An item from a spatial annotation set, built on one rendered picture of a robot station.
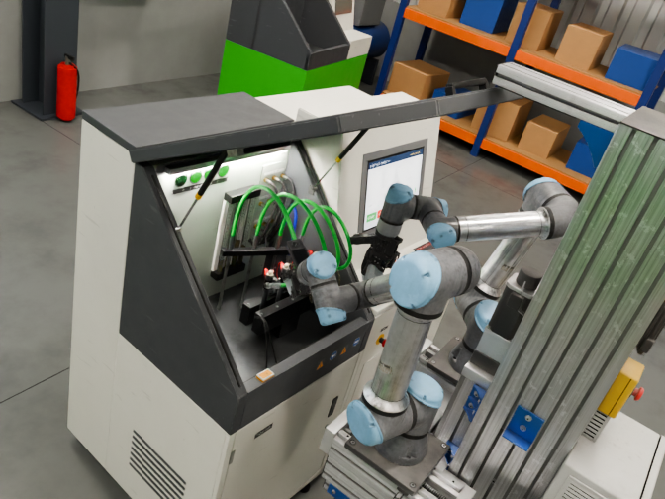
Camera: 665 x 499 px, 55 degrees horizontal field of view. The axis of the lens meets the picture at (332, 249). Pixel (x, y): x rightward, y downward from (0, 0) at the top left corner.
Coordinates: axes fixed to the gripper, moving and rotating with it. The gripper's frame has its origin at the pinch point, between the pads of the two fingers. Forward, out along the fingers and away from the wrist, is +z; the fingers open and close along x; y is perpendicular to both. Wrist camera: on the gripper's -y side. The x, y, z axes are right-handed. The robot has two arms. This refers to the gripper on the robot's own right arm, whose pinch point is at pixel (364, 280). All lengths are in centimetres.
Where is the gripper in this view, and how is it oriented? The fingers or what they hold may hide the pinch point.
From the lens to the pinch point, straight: 210.0
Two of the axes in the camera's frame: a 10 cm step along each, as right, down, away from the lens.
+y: 7.4, 4.9, -4.6
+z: -2.4, 8.3, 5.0
